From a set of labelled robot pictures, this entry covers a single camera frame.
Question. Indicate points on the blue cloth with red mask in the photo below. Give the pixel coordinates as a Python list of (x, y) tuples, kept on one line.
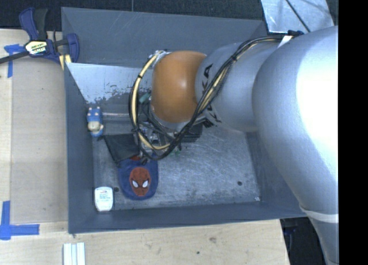
[(139, 180)]

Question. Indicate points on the black cylinder on white bracket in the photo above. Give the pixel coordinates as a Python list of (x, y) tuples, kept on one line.
[(193, 134)]

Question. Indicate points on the grey metal bin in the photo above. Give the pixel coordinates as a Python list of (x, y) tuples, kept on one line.
[(207, 172)]

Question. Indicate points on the dark green flat block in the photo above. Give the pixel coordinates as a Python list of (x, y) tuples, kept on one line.
[(120, 147)]

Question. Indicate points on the blue and cream toy figure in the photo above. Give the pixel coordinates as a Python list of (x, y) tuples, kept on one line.
[(95, 120)]

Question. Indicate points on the small white box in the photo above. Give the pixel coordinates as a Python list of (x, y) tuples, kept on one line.
[(103, 199)]

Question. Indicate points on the pale wood board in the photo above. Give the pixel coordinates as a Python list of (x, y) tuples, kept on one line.
[(37, 143)]

